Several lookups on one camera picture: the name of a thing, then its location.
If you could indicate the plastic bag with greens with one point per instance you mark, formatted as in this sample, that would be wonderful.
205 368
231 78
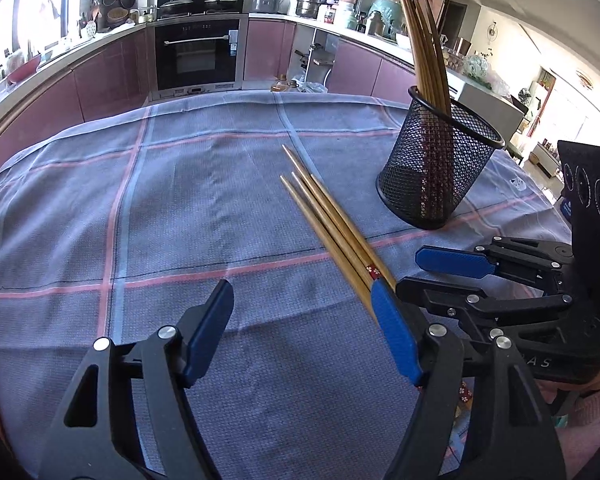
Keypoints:
482 72

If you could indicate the bunch of wooden chopsticks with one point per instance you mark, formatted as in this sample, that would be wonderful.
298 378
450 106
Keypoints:
422 60

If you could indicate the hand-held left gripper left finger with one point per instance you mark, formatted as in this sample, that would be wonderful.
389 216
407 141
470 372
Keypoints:
205 340

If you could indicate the black mesh utensil holder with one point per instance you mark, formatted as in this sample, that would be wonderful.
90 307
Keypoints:
430 175

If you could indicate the clear plastic jar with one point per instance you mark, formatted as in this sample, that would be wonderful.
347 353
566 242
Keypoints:
455 60

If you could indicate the clear plastic bag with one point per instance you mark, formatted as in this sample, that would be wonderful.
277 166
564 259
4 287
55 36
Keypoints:
311 87

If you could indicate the white kitchen countertop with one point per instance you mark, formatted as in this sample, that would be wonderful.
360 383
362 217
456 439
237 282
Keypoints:
105 40

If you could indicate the steel stockpot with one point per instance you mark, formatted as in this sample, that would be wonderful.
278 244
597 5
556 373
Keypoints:
310 6

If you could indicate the wall clock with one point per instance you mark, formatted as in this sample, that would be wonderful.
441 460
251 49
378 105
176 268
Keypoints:
491 31

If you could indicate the blue checked tablecloth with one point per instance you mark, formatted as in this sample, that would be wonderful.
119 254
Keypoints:
180 210

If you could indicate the black lidded wok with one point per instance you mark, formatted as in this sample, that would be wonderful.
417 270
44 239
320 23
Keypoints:
221 3
177 5

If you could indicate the round ceiling lamp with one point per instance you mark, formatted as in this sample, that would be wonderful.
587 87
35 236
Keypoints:
585 79

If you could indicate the framed wall picture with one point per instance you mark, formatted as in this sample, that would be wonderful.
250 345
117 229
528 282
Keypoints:
430 2

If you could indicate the person's right forearm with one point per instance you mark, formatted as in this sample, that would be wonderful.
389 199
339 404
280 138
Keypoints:
587 410

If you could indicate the yellow oil bottle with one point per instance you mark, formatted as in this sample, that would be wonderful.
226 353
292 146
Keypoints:
282 84

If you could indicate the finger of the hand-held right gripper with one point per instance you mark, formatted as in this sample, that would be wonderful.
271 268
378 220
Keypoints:
450 261
430 297

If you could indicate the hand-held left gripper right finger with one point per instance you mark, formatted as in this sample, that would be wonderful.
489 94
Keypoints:
395 335

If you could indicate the black built-in oven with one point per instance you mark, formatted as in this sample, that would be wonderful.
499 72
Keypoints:
195 55

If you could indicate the pink bowl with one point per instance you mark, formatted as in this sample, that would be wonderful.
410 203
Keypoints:
22 67

